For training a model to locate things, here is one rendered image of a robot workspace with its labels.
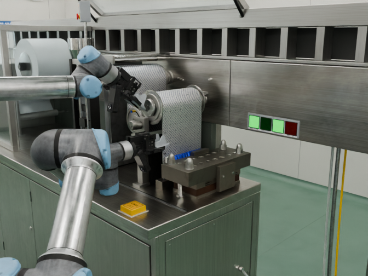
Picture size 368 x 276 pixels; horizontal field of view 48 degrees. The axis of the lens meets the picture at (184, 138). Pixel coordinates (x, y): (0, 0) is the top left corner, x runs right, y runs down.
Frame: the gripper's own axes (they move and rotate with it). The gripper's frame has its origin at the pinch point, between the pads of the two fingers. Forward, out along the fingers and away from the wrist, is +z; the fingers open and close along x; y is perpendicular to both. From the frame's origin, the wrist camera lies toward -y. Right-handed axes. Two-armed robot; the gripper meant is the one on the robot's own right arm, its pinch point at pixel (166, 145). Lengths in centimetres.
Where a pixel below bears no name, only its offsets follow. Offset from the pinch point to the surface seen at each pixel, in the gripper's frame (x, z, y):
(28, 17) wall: 556, 195, 75
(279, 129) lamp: -36.5, 29.3, 8.2
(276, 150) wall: 113, 263, -78
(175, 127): -0.3, 5.2, 7.2
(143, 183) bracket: 7.8, -6.9, -17.7
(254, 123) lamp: -24.4, 29.3, 8.9
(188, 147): -0.2, 12.9, -3.2
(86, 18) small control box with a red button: 58, 0, 54
